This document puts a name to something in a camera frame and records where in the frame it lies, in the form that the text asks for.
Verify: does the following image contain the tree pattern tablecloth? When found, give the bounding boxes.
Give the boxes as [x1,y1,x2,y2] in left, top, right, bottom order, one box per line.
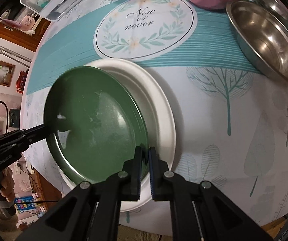
[20,0,288,225]

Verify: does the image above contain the person left hand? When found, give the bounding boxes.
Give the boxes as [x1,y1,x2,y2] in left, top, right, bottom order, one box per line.
[0,167,15,202]

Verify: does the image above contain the pink kitchen appliance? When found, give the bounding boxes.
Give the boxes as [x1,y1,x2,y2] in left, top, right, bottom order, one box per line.
[20,15,36,31]

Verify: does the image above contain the small steel bowl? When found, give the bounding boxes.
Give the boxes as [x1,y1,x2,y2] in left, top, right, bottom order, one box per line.
[253,0,288,29]

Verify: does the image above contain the large steel bowl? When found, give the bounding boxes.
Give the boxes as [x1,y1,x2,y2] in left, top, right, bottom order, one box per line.
[226,0,288,84]

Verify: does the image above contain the white paper plate stack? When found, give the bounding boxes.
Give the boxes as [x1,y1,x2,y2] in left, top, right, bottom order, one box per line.
[59,58,177,213]

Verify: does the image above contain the green plastic plate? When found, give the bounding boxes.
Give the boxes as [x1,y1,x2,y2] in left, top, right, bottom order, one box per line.
[43,66,149,184]

